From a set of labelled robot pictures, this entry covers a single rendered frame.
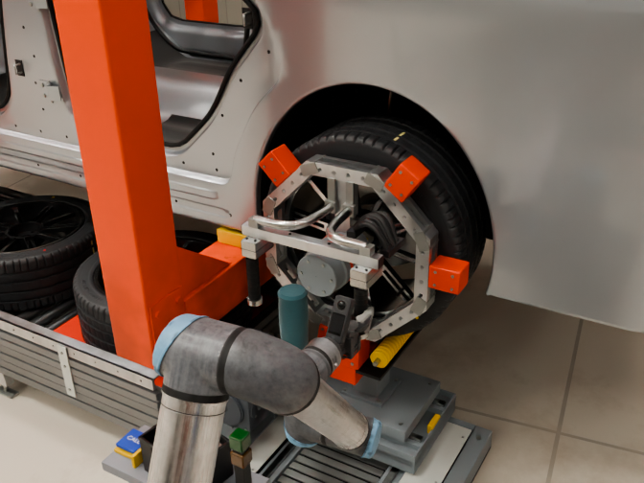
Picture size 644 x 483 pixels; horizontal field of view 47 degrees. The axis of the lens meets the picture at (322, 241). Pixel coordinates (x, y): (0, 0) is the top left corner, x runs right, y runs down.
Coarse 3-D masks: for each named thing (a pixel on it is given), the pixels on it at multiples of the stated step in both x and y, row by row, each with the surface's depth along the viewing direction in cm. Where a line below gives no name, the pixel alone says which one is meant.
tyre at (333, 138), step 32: (352, 128) 215; (384, 128) 214; (416, 128) 217; (352, 160) 211; (384, 160) 205; (448, 160) 213; (416, 192) 204; (448, 192) 206; (448, 224) 203; (480, 224) 218; (288, 256) 238; (448, 256) 208; (480, 256) 225; (416, 320) 223
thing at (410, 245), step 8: (360, 192) 235; (368, 192) 233; (360, 200) 236; (368, 200) 233; (376, 200) 231; (368, 208) 229; (384, 208) 228; (392, 216) 228; (368, 240) 235; (408, 240) 233; (400, 248) 236; (408, 248) 234; (392, 256) 239; (392, 264) 240; (400, 264) 239
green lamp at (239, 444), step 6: (234, 432) 178; (240, 432) 178; (246, 432) 178; (234, 438) 176; (240, 438) 176; (246, 438) 177; (234, 444) 177; (240, 444) 176; (246, 444) 178; (240, 450) 177
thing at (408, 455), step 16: (448, 400) 266; (432, 416) 258; (448, 416) 263; (416, 432) 251; (432, 432) 250; (384, 448) 243; (400, 448) 244; (416, 448) 243; (400, 464) 242; (416, 464) 241
